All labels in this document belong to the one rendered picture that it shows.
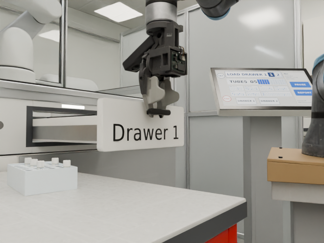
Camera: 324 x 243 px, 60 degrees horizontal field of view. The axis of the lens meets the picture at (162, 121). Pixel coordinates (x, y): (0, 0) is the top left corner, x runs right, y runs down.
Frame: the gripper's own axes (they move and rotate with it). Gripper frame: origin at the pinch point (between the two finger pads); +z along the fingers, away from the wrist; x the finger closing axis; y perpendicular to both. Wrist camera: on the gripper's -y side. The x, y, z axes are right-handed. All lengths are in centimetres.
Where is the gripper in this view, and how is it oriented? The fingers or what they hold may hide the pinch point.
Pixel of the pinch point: (154, 112)
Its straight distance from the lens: 67.0
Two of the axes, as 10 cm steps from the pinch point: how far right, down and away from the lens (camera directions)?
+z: 0.0, 10.0, -0.3
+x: 6.3, 0.3, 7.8
